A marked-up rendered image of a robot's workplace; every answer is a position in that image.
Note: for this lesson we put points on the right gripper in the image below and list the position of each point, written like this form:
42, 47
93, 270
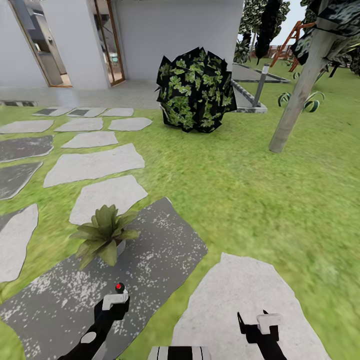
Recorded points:
254, 335

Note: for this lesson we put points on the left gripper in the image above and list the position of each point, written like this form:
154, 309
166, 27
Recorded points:
116, 313

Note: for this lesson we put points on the robot trunk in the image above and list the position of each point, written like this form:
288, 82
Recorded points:
180, 353

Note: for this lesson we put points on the insectifuge atomizer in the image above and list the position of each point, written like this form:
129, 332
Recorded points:
121, 289

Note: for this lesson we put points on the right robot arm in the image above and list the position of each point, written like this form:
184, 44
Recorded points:
265, 334

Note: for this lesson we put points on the pot plant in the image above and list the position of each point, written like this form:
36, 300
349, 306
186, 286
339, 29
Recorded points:
104, 235

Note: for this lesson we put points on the door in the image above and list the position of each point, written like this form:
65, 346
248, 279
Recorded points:
107, 36

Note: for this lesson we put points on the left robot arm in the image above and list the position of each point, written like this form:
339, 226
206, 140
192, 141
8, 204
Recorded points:
92, 345

